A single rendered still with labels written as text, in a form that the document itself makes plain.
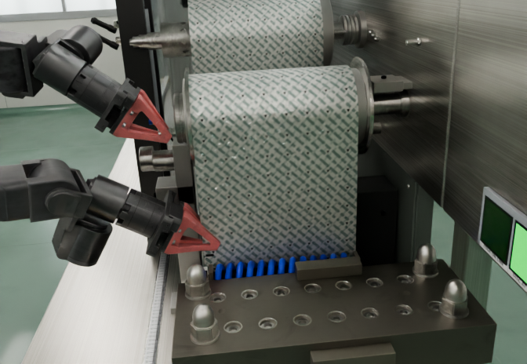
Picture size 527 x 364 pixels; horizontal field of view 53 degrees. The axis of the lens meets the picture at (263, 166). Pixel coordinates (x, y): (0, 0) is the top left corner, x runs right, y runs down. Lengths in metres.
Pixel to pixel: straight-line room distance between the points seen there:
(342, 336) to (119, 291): 0.50
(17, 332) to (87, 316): 1.68
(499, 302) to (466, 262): 1.58
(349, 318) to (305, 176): 0.21
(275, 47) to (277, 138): 0.26
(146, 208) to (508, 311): 2.08
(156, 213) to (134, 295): 0.30
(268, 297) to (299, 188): 0.16
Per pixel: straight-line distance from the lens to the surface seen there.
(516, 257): 0.59
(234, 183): 0.77
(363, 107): 0.77
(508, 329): 2.53
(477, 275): 1.13
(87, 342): 0.95
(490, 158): 0.62
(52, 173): 0.74
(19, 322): 2.74
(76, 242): 0.80
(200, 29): 0.96
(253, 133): 0.75
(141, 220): 0.77
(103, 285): 1.08
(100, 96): 0.78
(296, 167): 0.77
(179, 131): 0.77
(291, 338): 0.68
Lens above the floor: 1.45
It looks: 21 degrees down
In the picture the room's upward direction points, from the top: 3 degrees counter-clockwise
